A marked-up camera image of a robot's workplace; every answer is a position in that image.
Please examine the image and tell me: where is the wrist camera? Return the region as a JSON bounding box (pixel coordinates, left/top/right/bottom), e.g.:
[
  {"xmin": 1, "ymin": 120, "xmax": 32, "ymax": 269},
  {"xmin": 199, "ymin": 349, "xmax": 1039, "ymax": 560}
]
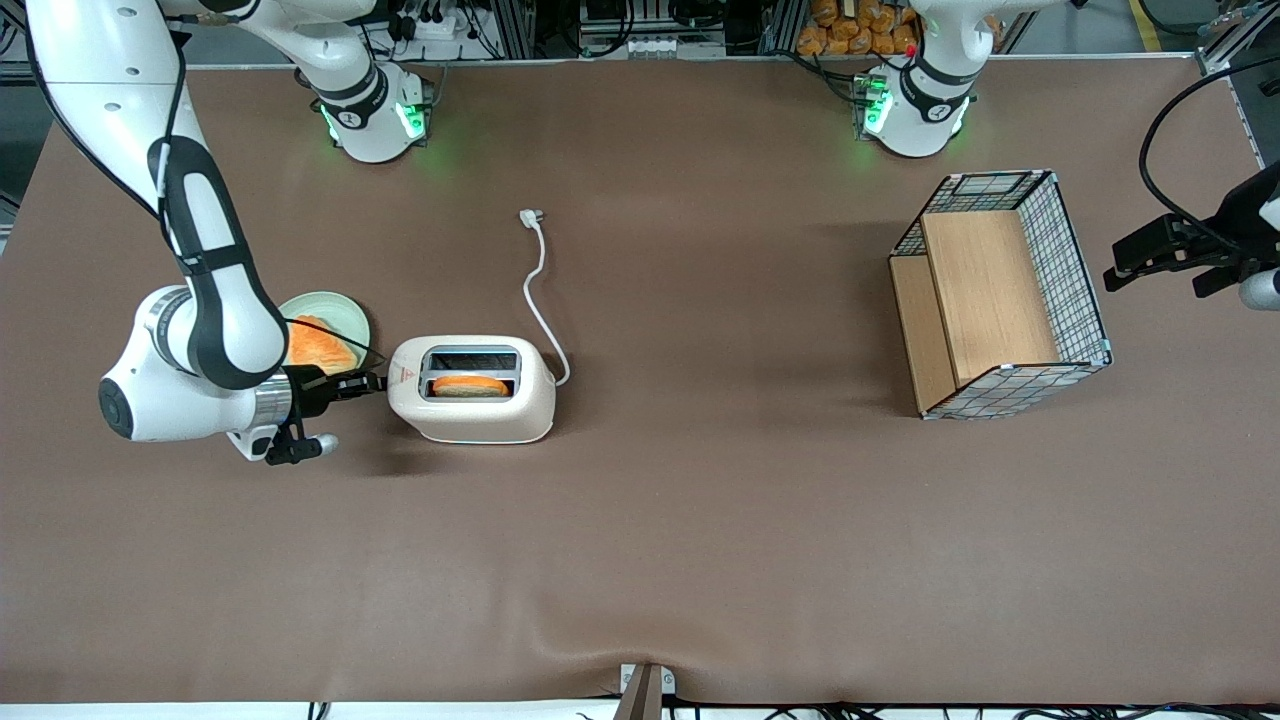
[
  {"xmin": 1193, "ymin": 262, "xmax": 1280, "ymax": 312},
  {"xmin": 232, "ymin": 418, "xmax": 339, "ymax": 467}
]

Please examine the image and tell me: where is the black side panel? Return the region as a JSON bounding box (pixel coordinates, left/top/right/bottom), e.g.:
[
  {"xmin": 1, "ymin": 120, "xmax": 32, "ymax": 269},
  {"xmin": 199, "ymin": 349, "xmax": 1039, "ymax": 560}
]
[{"xmin": 1228, "ymin": 50, "xmax": 1280, "ymax": 169}]

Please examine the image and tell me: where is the pale green round plate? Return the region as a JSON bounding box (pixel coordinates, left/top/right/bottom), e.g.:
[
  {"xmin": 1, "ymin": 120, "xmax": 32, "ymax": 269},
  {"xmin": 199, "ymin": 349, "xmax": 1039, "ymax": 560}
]
[{"xmin": 277, "ymin": 291, "xmax": 372, "ymax": 379}]

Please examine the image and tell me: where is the aluminium frame profile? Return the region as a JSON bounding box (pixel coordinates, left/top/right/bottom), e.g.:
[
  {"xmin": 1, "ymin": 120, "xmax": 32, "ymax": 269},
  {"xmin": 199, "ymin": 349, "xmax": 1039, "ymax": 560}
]
[{"xmin": 1195, "ymin": 0, "xmax": 1263, "ymax": 77}]

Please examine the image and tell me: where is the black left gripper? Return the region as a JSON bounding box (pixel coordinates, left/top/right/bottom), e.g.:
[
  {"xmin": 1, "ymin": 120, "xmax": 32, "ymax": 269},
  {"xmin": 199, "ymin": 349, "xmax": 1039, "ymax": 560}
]
[{"xmin": 1104, "ymin": 163, "xmax": 1280, "ymax": 292}]

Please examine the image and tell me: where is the bag of orange buns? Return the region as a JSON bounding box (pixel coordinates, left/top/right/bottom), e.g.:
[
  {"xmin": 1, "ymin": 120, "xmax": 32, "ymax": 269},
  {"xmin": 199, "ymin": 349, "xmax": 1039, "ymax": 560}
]
[{"xmin": 797, "ymin": 0, "xmax": 919, "ymax": 57}]

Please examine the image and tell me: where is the white power cord with plug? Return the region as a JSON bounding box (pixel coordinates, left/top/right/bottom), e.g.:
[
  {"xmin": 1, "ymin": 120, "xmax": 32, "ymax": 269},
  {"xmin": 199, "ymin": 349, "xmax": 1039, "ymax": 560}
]
[{"xmin": 518, "ymin": 208, "xmax": 572, "ymax": 389}]

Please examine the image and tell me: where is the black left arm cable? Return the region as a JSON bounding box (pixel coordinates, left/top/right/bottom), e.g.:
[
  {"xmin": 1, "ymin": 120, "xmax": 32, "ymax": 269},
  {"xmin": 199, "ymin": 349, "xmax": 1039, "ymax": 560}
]
[{"xmin": 1139, "ymin": 62, "xmax": 1280, "ymax": 251}]

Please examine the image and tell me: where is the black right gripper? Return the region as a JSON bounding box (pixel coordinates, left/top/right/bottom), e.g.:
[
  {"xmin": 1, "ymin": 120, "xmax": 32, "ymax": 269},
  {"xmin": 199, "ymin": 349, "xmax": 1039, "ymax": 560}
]
[{"xmin": 286, "ymin": 365, "xmax": 387, "ymax": 423}]

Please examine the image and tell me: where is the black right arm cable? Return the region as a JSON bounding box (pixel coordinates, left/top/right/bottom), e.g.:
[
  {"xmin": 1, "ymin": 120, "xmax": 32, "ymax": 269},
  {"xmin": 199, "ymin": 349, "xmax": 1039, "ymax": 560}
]
[{"xmin": 22, "ymin": 20, "xmax": 389, "ymax": 366}]

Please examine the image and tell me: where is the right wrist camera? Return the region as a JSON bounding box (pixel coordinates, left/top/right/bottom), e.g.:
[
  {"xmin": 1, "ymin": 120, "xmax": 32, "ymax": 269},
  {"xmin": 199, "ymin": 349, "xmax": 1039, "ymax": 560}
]
[{"xmin": 232, "ymin": 418, "xmax": 339, "ymax": 467}]

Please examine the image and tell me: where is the white two-slot toaster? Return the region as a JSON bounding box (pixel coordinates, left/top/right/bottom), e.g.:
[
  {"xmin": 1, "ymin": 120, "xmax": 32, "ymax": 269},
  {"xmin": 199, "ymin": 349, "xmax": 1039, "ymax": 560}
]
[{"xmin": 386, "ymin": 334, "xmax": 557, "ymax": 445}]

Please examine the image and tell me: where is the bread slice with orange crust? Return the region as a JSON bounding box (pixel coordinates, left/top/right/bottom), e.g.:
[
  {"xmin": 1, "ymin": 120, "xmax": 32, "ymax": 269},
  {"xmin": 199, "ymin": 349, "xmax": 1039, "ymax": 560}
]
[{"xmin": 431, "ymin": 374, "xmax": 511, "ymax": 399}]

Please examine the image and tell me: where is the wire basket with wooden shelf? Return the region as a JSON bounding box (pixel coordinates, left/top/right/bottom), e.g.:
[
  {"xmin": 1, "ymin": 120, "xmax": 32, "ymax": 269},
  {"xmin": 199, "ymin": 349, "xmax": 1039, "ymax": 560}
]
[{"xmin": 888, "ymin": 169, "xmax": 1114, "ymax": 421}]

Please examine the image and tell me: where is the orange triangular pastry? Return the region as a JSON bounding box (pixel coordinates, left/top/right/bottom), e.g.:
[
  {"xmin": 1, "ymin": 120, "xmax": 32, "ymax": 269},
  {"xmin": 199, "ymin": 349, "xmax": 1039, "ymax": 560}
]
[{"xmin": 287, "ymin": 315, "xmax": 359, "ymax": 377}]

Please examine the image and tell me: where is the brown camera stand post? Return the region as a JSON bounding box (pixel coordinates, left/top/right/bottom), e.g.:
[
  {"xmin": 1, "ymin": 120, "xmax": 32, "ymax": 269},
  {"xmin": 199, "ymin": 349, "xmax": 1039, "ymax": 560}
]
[{"xmin": 618, "ymin": 663, "xmax": 677, "ymax": 720}]

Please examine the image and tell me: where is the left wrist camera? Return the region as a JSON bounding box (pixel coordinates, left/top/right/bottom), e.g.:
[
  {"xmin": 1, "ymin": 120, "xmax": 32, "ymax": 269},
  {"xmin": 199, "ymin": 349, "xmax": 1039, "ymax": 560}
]
[{"xmin": 1193, "ymin": 262, "xmax": 1280, "ymax": 312}]

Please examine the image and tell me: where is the white power strip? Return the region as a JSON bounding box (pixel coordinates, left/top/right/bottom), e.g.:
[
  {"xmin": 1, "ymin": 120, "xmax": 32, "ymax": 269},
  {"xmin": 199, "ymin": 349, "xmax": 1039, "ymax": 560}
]
[
  {"xmin": 398, "ymin": 12, "xmax": 471, "ymax": 41},
  {"xmin": 618, "ymin": 36, "xmax": 727, "ymax": 58}
]

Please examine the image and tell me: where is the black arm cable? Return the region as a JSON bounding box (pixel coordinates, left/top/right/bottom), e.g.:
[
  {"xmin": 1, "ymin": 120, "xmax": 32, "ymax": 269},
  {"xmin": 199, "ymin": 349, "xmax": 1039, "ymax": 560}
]
[
  {"xmin": 22, "ymin": 20, "xmax": 389, "ymax": 366},
  {"xmin": 1139, "ymin": 62, "xmax": 1280, "ymax": 251}
]

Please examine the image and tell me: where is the brown table mat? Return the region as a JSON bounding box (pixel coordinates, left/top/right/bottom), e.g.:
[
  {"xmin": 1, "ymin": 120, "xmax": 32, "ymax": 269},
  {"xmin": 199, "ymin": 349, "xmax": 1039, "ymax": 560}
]
[{"xmin": 0, "ymin": 55, "xmax": 1280, "ymax": 706}]

